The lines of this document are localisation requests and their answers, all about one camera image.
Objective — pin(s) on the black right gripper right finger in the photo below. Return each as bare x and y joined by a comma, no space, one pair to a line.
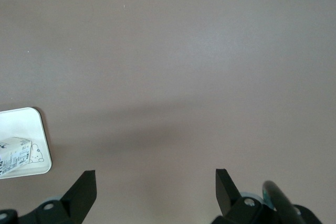
225,195

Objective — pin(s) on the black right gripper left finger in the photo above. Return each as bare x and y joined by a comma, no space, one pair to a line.
84,192

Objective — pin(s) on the blue milk carton green cap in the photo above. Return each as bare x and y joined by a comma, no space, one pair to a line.
13,155

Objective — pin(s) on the cream tray with bear print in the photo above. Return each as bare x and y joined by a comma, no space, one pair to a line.
26,124

